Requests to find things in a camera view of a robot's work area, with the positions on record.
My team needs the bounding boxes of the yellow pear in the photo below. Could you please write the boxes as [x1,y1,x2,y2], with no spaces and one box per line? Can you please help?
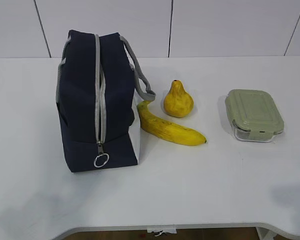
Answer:
[163,80,194,118]

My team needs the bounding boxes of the yellow banana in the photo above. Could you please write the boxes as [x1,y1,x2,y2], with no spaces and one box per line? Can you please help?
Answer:
[137,100,207,146]

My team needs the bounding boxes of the navy blue lunch bag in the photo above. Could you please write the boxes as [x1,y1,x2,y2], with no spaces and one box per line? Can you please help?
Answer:
[55,30,156,173]

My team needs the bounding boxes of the green lid glass container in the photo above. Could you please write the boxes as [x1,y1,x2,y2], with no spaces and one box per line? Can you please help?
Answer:
[225,89,284,143]

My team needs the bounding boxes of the white table leg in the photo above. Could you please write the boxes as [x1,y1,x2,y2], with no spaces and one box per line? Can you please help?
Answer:
[256,227,278,240]

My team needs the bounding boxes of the white table bracket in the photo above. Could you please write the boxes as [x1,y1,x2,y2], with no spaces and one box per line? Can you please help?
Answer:
[146,226,177,237]

